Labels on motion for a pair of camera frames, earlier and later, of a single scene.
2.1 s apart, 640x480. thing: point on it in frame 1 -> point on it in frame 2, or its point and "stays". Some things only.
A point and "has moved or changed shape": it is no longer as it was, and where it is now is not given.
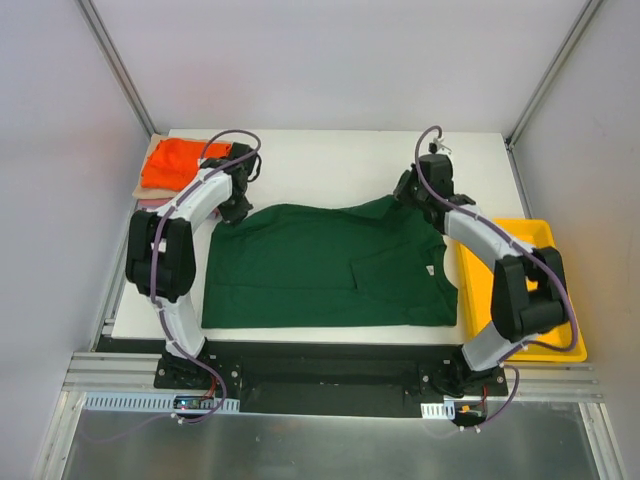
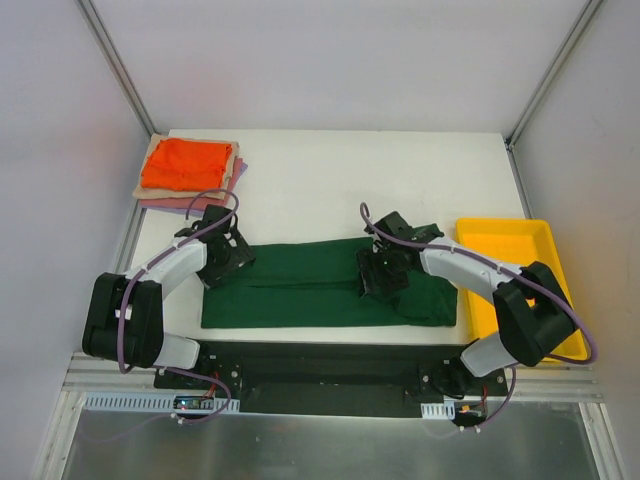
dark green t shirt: (367, 262) has moved or changed shape
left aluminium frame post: (100, 35) stays
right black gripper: (407, 192) -> (380, 279)
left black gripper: (235, 208) -> (230, 263)
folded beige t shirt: (155, 193) stays
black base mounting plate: (330, 378) stays
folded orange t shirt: (173, 162) stays
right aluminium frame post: (550, 74) stays
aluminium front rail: (527, 382) stays
